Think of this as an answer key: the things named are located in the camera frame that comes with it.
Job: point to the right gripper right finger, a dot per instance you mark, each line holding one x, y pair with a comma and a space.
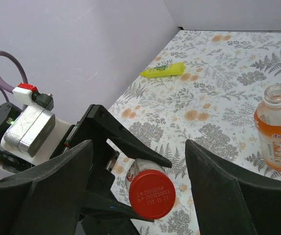
231, 200

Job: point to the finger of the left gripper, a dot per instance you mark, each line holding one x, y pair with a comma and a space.
129, 144
107, 208

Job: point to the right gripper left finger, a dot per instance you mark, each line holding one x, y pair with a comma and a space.
46, 199

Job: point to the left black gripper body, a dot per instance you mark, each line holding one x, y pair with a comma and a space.
100, 178

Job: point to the red-cap clear bottle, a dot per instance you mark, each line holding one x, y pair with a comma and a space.
145, 178

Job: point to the red bottle cap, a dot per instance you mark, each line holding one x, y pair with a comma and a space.
152, 194

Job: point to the orange drink bottle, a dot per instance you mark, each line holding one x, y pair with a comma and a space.
267, 118

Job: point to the yellow green tube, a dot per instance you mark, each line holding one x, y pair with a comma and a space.
163, 71

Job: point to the floral table mat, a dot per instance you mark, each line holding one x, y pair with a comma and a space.
212, 103

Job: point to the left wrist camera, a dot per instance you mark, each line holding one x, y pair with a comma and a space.
36, 133

